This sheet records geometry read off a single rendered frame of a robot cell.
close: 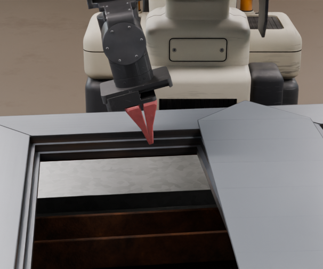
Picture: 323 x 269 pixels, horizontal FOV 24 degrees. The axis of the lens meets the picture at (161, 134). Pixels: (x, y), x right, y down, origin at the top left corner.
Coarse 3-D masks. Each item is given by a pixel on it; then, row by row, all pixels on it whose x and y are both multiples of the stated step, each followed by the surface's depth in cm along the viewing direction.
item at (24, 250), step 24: (48, 144) 116; (72, 144) 117; (96, 144) 117; (120, 144) 118; (144, 144) 118; (168, 144) 118; (192, 144) 119; (24, 192) 100; (216, 192) 104; (24, 216) 95; (24, 240) 90; (24, 264) 86
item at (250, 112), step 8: (216, 112) 125; (224, 112) 125; (232, 112) 125; (240, 112) 125; (248, 112) 125; (256, 112) 125; (264, 112) 125; (272, 112) 125; (280, 112) 125; (288, 112) 125; (200, 120) 122
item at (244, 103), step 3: (240, 102) 130; (243, 102) 130; (246, 102) 130; (249, 102) 130; (252, 102) 130; (234, 105) 128; (237, 105) 128; (240, 105) 128; (243, 105) 128; (246, 105) 128; (249, 105) 128; (252, 105) 128; (255, 105) 128; (258, 105) 128; (261, 105) 128; (264, 105) 128
